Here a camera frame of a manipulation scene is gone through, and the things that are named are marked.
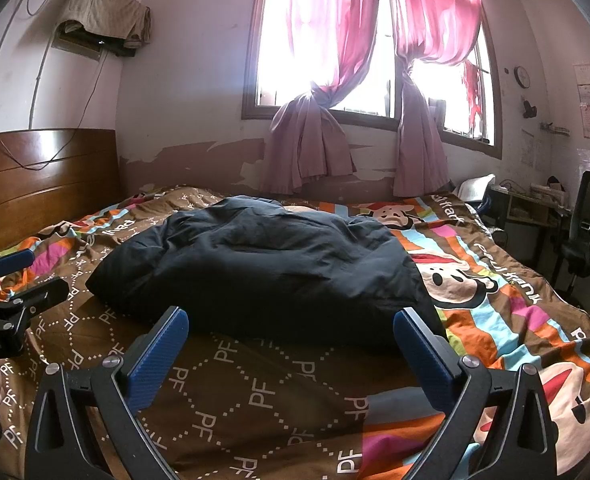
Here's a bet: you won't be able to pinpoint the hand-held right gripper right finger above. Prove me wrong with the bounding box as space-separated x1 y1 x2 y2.
392 307 556 480

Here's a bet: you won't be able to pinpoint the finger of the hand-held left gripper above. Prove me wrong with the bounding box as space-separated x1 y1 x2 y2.
0 279 70 332
0 249 36 295

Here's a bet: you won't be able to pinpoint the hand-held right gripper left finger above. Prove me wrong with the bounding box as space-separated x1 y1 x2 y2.
24 305 191 480

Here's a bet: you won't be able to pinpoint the black padded jacket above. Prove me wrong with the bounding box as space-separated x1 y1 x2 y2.
86 196 448 348

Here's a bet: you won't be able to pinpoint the wooden headboard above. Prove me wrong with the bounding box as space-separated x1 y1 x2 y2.
0 128 122 258

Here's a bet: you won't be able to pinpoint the printed brown blanket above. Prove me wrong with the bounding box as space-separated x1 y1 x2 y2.
0 185 590 480

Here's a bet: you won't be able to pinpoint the white bag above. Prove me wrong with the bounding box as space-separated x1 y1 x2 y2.
455 174 496 206

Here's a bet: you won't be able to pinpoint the cluttered desk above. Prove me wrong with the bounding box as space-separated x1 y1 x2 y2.
485 182 573 261

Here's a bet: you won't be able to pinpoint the pink curtain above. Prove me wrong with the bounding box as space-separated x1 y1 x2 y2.
262 0 383 196
385 0 483 197

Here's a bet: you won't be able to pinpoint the red hanging cloth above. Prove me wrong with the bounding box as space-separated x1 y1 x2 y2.
462 60 486 136

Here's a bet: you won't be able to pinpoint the khaki cloth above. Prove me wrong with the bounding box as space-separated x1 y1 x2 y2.
60 0 152 45

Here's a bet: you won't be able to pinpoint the window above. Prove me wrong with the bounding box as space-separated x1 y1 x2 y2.
241 0 503 161

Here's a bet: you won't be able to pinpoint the white wall pipe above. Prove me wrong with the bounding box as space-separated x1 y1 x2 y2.
27 35 58 131

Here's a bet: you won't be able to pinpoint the black cable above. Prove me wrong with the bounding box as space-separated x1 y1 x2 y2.
0 52 110 170

